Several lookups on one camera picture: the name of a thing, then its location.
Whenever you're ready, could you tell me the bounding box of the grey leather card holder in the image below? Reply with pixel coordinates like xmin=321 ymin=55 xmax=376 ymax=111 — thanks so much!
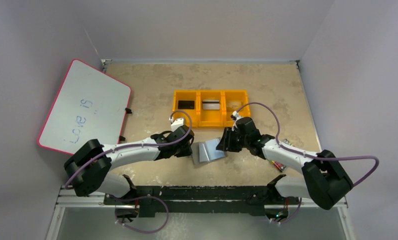
xmin=191 ymin=137 xmax=228 ymax=165

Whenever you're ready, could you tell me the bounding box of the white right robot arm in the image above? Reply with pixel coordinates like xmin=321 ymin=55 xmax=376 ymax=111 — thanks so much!
xmin=216 ymin=117 xmax=354 ymax=210

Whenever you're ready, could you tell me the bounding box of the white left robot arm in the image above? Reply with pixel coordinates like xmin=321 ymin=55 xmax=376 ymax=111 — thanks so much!
xmin=64 ymin=125 xmax=194 ymax=205

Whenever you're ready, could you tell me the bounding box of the beige gold card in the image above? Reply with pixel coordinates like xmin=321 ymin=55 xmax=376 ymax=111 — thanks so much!
xmin=226 ymin=100 xmax=243 ymax=112

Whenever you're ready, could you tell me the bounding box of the black card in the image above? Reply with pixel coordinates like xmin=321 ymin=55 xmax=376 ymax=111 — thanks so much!
xmin=177 ymin=100 xmax=195 ymax=110

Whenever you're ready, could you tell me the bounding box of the silver striped card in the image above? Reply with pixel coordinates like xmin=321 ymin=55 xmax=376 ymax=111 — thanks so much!
xmin=202 ymin=99 xmax=221 ymax=110

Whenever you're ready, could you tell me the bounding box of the yellow left bin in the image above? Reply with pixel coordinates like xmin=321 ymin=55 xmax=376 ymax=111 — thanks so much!
xmin=172 ymin=90 xmax=199 ymax=128

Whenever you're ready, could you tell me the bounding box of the yellow bin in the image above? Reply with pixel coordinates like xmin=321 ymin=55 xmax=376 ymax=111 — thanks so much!
xmin=224 ymin=90 xmax=251 ymax=127
xmin=198 ymin=90 xmax=223 ymax=128
xmin=172 ymin=90 xmax=199 ymax=128

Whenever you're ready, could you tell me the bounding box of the yellow middle bin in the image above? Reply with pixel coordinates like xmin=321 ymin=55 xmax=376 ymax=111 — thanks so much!
xmin=198 ymin=90 xmax=223 ymax=128

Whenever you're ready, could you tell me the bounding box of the yellow right bin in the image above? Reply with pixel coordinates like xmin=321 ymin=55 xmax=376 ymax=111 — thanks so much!
xmin=224 ymin=90 xmax=251 ymax=127

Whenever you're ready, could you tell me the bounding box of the coloured marker pack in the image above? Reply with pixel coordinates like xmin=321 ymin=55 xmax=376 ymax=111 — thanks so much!
xmin=270 ymin=139 xmax=294 ymax=173

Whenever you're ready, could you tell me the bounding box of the pink framed whiteboard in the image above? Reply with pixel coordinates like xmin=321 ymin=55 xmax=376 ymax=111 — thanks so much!
xmin=37 ymin=59 xmax=131 ymax=155

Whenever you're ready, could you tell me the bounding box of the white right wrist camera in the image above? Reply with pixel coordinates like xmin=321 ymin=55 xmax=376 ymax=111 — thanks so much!
xmin=230 ymin=111 xmax=241 ymax=121

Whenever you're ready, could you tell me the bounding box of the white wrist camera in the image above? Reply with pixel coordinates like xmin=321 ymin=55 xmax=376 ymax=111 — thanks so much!
xmin=170 ymin=117 xmax=186 ymax=132
xmin=230 ymin=111 xmax=241 ymax=121

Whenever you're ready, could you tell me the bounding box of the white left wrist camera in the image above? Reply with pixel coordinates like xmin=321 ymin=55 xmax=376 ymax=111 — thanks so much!
xmin=170 ymin=117 xmax=186 ymax=132

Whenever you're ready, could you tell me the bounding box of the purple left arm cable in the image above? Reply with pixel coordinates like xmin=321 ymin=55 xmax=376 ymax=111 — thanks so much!
xmin=65 ymin=110 xmax=193 ymax=190

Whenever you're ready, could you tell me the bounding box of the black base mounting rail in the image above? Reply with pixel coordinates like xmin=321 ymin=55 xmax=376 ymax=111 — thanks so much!
xmin=104 ymin=176 xmax=299 ymax=219

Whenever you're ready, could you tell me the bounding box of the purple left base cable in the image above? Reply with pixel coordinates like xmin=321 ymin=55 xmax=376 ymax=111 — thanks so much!
xmin=114 ymin=195 xmax=170 ymax=235

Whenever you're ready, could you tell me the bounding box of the aluminium frame rail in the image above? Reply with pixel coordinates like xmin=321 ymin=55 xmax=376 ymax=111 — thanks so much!
xmin=47 ymin=189 xmax=356 ymax=240

